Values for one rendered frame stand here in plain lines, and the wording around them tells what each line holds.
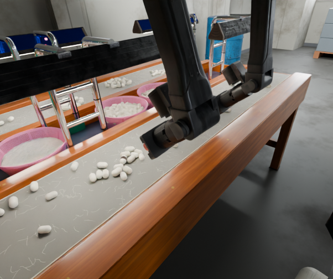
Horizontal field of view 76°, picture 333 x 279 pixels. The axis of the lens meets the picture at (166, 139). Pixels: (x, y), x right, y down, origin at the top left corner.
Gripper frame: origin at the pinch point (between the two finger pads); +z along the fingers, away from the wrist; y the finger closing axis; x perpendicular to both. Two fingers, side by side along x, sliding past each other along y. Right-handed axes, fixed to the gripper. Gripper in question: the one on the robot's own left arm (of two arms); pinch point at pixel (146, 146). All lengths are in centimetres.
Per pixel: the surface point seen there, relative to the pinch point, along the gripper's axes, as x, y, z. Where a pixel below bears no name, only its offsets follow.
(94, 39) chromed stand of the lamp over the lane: -36.1, -5.8, 2.7
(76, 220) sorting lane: 6.6, 23.6, 10.1
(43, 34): -60, -5, 31
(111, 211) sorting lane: 9.9, 16.0, 6.4
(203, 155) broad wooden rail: 12.8, -17.1, 0.0
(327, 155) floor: 93, -170, 28
